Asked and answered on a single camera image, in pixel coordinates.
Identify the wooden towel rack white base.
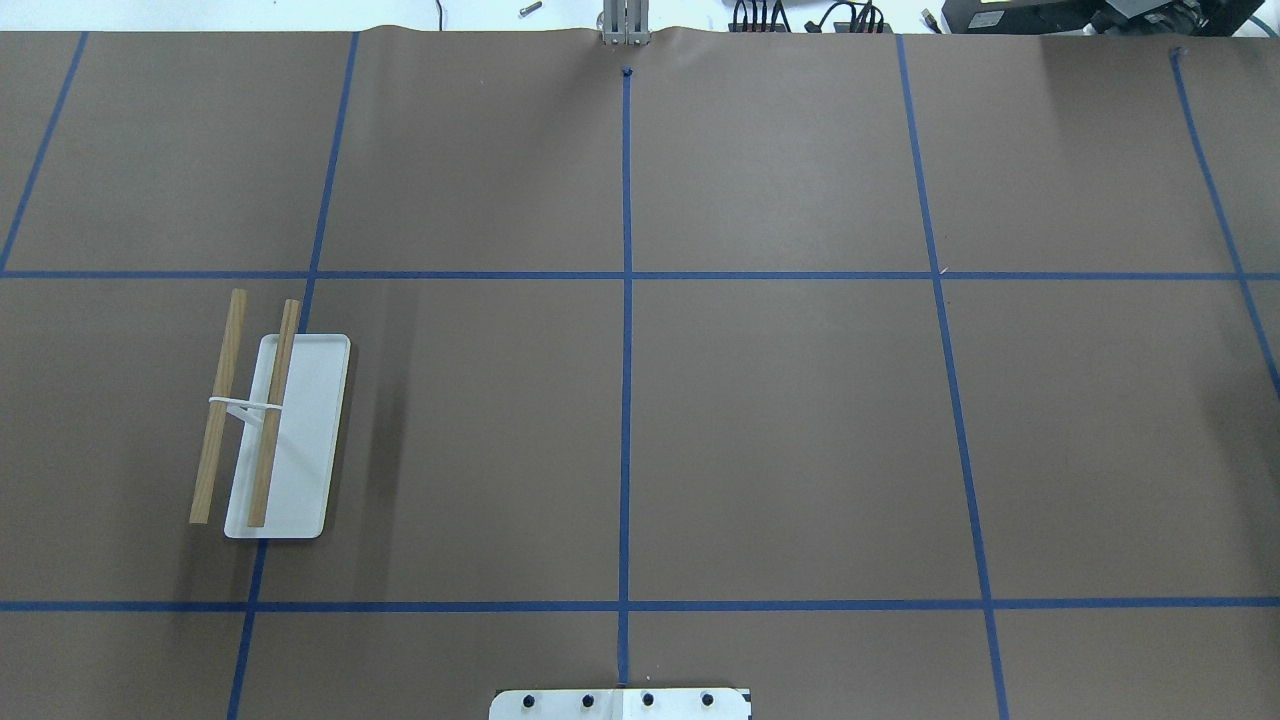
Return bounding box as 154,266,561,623
188,288,352,541

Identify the aluminium frame post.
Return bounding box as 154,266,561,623
598,0,652,46

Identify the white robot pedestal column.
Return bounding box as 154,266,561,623
488,687,753,719

